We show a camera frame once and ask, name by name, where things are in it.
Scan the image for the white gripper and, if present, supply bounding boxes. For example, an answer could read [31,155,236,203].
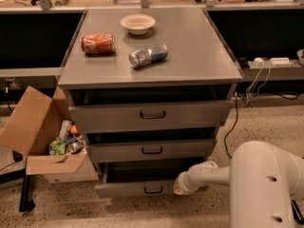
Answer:
[173,172,194,196]

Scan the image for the grey bottom drawer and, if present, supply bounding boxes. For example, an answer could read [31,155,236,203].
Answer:
[95,157,204,199]

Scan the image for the grey drawer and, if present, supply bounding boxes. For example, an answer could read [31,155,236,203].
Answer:
[88,139,215,162]
[69,100,230,133]
[95,157,204,199]

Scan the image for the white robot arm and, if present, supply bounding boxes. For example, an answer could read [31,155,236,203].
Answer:
[173,141,304,228]

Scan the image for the grey middle drawer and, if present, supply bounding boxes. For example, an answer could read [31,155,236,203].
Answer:
[88,139,215,162]

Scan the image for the grey drawer cabinet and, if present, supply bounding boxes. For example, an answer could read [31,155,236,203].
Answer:
[58,7,244,176]

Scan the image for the grey top drawer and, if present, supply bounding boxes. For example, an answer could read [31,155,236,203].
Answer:
[69,100,230,133]

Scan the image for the crushed can in box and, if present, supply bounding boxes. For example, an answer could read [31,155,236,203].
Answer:
[66,140,86,154]

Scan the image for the orange fruit in box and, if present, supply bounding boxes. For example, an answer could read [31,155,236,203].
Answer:
[70,125,79,135]

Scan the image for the silver blue soda can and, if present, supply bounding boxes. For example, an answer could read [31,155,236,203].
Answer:
[129,44,168,68]

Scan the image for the silver can in box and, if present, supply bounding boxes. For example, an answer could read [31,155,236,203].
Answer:
[59,120,72,141]

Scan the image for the green snack bag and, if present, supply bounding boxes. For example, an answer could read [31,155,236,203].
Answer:
[48,138,66,156]

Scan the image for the white power strip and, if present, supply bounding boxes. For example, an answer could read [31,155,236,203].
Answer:
[253,57,293,68]

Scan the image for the brown cardboard box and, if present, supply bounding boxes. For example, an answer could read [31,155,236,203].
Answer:
[0,86,99,183]

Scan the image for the black stand leg left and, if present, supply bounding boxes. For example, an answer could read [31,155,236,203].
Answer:
[0,169,35,212]

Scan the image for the orange soda can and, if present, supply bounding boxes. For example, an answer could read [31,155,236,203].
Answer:
[81,33,115,54]

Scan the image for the white bowl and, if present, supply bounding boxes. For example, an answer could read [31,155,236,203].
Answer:
[121,14,156,35]

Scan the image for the black power cable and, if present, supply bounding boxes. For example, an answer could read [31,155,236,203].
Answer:
[223,92,239,159]

